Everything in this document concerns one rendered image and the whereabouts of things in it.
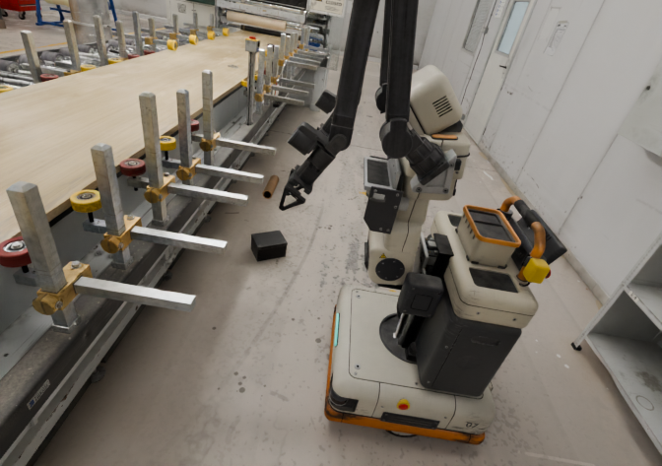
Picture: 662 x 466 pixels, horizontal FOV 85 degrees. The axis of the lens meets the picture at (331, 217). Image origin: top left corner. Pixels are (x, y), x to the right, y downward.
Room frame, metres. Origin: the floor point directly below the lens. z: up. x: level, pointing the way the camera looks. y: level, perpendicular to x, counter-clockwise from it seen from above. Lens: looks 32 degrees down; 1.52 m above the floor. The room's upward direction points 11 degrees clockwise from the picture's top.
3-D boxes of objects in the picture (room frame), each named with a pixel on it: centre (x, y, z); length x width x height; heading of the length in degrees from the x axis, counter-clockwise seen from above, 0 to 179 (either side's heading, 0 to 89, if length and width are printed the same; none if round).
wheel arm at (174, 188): (1.12, 0.53, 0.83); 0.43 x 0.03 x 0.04; 91
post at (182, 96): (1.32, 0.63, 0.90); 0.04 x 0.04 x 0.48; 1
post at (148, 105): (1.07, 0.62, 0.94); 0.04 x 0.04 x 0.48; 1
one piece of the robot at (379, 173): (1.13, -0.16, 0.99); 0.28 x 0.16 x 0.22; 1
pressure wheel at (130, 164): (1.11, 0.73, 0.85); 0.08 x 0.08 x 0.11
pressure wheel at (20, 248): (0.61, 0.71, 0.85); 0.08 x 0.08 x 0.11
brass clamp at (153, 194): (1.10, 0.62, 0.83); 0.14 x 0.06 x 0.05; 1
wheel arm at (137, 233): (0.87, 0.52, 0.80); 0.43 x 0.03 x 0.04; 91
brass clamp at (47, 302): (0.60, 0.61, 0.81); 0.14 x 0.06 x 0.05; 1
